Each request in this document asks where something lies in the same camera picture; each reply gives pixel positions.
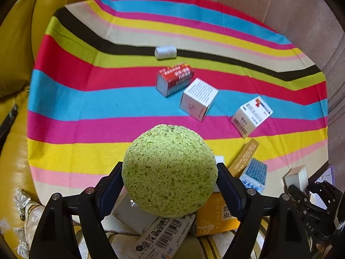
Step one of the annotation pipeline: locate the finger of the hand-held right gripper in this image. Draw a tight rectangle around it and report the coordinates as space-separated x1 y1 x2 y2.
310 180 340 216
286 185 328 222

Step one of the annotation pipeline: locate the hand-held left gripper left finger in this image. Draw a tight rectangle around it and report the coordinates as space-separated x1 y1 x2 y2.
28 162 124 259

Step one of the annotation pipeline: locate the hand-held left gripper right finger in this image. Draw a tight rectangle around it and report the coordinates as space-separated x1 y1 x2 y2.
216 163 310 259

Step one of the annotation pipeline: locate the small white cube box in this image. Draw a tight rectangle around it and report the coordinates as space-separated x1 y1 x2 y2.
282 164 309 192

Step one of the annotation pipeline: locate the green sponge ball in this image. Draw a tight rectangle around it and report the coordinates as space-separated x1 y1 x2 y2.
122 124 219 218

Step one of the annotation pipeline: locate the blue and white box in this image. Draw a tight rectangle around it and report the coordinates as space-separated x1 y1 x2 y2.
239 158 268 193

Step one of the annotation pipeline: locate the plain white flat box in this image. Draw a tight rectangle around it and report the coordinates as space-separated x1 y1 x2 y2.
104 191 162 234

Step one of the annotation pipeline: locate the orange box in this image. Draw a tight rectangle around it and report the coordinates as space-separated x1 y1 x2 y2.
194 191 241 236

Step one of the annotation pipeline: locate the tan cardboard box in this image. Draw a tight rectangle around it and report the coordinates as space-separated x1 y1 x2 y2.
228 138 260 178

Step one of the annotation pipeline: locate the white box with barcode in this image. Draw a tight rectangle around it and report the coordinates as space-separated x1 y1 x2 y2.
131 214 196 259

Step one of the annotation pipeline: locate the white box with red mark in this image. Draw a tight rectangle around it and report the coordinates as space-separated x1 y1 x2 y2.
231 96 273 139

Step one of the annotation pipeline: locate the colourful striped cloth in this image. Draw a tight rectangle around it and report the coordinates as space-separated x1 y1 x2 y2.
26 0 329 207

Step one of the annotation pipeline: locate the silver foil wrapper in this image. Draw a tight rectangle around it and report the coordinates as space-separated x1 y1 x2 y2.
13 189 37 257

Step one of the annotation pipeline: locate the white box with fine print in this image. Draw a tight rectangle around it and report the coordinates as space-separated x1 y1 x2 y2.
180 78 219 121

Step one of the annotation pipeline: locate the red and white box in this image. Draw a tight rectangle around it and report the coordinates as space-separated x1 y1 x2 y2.
156 63 196 98

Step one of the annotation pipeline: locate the small white roll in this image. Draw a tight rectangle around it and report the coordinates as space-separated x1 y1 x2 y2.
154 46 177 60

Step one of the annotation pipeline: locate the yellow leather sofa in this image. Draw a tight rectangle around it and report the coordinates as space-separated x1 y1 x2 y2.
0 0 95 249

